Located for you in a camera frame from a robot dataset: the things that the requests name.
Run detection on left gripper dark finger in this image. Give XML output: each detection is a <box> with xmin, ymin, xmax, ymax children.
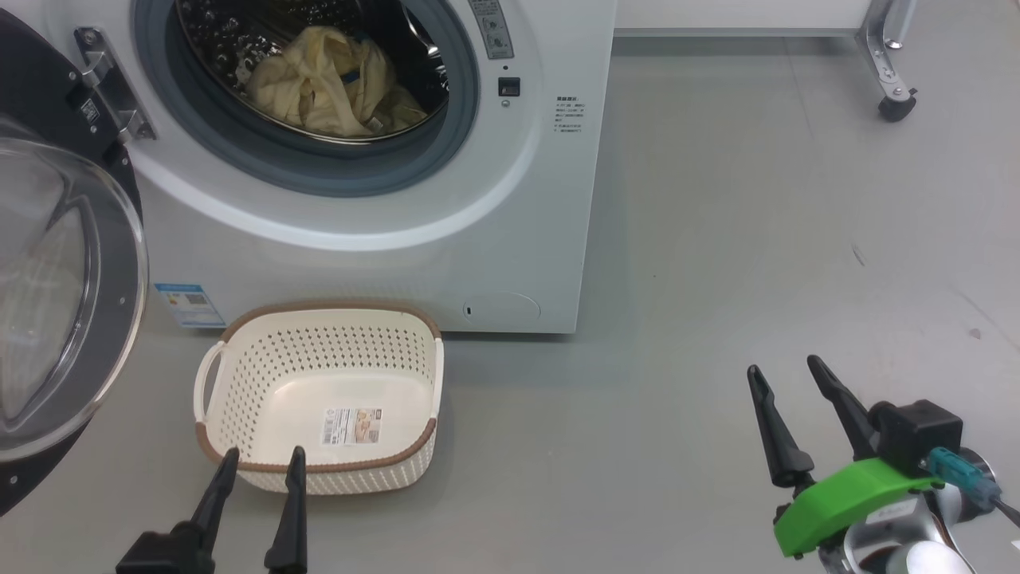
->
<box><xmin>167</xmin><ymin>446</ymin><xmax>241</xmax><ymax>574</ymax></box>
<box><xmin>265</xmin><ymin>446</ymin><xmax>308</xmax><ymax>574</ymax></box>

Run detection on white filter access cover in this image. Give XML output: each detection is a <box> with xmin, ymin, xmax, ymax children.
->
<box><xmin>462</xmin><ymin>291</ymin><xmax>543</xmax><ymax>324</ymax></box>

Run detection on blue energy label sticker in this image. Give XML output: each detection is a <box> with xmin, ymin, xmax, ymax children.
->
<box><xmin>154</xmin><ymin>282</ymin><xmax>226</xmax><ymax>329</ymax></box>

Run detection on teal cable connector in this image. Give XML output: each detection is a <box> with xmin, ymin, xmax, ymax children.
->
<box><xmin>928</xmin><ymin>446</ymin><xmax>1020</xmax><ymax>527</ymax></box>

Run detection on paper basket label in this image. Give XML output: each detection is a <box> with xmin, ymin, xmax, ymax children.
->
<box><xmin>321</xmin><ymin>407</ymin><xmax>383</xmax><ymax>446</ymax></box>

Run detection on metal washing machine door hinge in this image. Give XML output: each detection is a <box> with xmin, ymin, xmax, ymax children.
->
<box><xmin>74</xmin><ymin>26</ymin><xmax>156</xmax><ymax>144</ymax></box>

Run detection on white front-load washing machine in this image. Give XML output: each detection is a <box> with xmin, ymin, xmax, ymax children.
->
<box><xmin>0</xmin><ymin>0</ymin><xmax>618</xmax><ymax>336</ymax></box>

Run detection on grey warning sticker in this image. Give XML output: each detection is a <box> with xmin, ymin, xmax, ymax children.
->
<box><xmin>468</xmin><ymin>0</ymin><xmax>515</xmax><ymax>61</ymax></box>

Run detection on cream perforated laundry basket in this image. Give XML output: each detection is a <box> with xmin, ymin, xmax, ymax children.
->
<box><xmin>192</xmin><ymin>301</ymin><xmax>445</xmax><ymax>495</ymax></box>

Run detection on metal partition foot with caster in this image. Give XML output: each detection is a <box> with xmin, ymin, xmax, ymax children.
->
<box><xmin>857</xmin><ymin>0</ymin><xmax>919</xmax><ymax>123</ymax></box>

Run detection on washing machine glass door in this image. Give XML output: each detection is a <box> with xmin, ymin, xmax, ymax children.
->
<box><xmin>0</xmin><ymin>8</ymin><xmax>151</xmax><ymax>515</ymax></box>

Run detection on stainless steel washing machine drum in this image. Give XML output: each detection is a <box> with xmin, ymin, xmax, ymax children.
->
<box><xmin>175</xmin><ymin>0</ymin><xmax>449</xmax><ymax>146</ymax></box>

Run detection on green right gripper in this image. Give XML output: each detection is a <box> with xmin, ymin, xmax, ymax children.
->
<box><xmin>747</xmin><ymin>355</ymin><xmax>945</xmax><ymax>559</ymax></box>

